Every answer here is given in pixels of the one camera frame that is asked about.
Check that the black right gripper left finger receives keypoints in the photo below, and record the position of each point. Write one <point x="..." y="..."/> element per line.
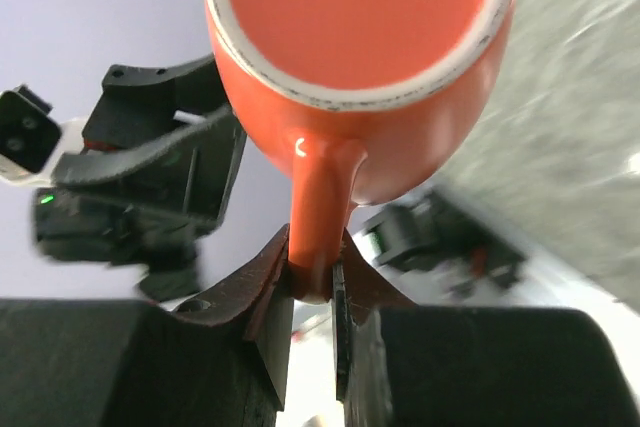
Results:
<point x="219" y="359"/>

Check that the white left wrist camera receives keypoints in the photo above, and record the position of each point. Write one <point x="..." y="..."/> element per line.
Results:
<point x="32" y="143"/>

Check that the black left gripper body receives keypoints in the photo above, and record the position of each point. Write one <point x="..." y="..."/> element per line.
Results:
<point x="156" y="164"/>

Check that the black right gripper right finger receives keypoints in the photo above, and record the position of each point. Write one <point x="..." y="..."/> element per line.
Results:
<point x="403" y="364"/>

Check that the orange mug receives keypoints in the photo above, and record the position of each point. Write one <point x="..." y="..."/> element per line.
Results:
<point x="357" y="101"/>

